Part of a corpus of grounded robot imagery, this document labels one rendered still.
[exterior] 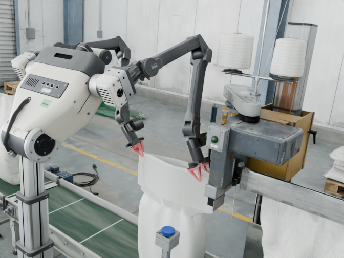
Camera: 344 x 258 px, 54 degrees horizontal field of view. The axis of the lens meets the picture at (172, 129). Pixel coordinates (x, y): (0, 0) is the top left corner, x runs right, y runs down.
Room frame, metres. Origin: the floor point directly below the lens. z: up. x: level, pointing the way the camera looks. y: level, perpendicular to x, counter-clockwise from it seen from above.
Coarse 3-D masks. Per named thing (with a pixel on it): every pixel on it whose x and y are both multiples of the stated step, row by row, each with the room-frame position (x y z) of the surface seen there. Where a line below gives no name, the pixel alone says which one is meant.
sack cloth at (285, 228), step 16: (272, 208) 1.32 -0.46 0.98; (288, 208) 1.28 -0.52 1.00; (272, 224) 1.29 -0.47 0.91; (288, 224) 1.26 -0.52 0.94; (304, 224) 1.23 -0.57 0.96; (320, 224) 1.20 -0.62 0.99; (336, 224) 1.17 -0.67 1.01; (272, 240) 1.26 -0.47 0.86; (288, 240) 1.23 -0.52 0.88; (304, 240) 1.21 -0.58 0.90; (320, 240) 1.18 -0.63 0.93; (336, 240) 1.15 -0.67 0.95; (272, 256) 1.23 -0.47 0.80; (288, 256) 1.19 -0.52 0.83; (304, 256) 1.17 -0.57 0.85; (320, 256) 1.16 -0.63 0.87; (336, 256) 1.12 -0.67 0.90
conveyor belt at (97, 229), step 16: (64, 192) 2.39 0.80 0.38; (48, 208) 2.14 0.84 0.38; (64, 208) 2.16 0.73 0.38; (80, 208) 2.18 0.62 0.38; (96, 208) 2.20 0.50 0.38; (64, 224) 1.96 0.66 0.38; (80, 224) 1.98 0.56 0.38; (96, 224) 1.99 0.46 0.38; (112, 224) 2.01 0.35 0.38; (128, 224) 2.03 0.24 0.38; (80, 240) 1.81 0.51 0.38; (96, 240) 1.82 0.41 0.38; (112, 240) 1.83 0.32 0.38; (128, 240) 1.85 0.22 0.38; (112, 256) 1.68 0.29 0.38; (128, 256) 1.69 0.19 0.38
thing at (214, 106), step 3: (213, 105) 1.79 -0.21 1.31; (216, 105) 1.81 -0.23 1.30; (219, 105) 1.82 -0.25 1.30; (222, 105) 1.83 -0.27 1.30; (225, 105) 1.84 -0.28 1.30; (213, 108) 1.77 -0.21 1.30; (216, 108) 1.77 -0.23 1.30; (213, 111) 1.77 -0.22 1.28; (216, 111) 1.77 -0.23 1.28; (213, 114) 1.77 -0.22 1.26; (216, 114) 1.77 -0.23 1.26; (213, 117) 1.77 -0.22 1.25; (210, 120) 1.77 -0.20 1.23; (213, 120) 1.77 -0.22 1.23
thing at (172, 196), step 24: (144, 168) 1.73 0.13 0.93; (168, 168) 1.60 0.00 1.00; (144, 192) 1.67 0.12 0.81; (168, 192) 1.59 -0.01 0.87; (192, 192) 1.54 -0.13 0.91; (144, 216) 1.62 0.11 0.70; (168, 216) 1.52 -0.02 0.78; (192, 216) 1.48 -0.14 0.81; (144, 240) 1.61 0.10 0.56; (192, 240) 1.45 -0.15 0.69
